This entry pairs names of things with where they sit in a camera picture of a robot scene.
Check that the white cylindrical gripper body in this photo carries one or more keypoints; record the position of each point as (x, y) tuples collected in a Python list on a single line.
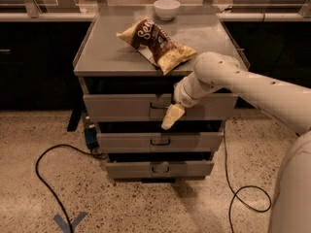
[(182, 96)]

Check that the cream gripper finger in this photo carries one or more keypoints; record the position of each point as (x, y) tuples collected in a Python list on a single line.
[(174, 113)]

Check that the grey top drawer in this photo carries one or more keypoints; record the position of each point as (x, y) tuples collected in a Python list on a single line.
[(149, 107)]

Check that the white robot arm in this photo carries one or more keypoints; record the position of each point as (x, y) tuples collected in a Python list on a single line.
[(287, 102)]

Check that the grey metal drawer cabinet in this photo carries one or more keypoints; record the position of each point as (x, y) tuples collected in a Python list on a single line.
[(108, 65)]

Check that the grey middle drawer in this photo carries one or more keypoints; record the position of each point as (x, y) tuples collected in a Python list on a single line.
[(159, 142)]

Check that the brown yellow chip bag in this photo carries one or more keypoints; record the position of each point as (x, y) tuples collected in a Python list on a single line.
[(156, 46)]

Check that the white ceramic bowl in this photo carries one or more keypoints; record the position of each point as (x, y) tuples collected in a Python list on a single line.
[(166, 9)]

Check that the blue power adapter box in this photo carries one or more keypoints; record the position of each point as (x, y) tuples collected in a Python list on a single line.
[(91, 138)]

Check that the blue tape floor marker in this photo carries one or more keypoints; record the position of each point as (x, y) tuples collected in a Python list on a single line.
[(69, 226)]

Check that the dark counter with rail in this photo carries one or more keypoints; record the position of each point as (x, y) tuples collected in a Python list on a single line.
[(36, 71)]

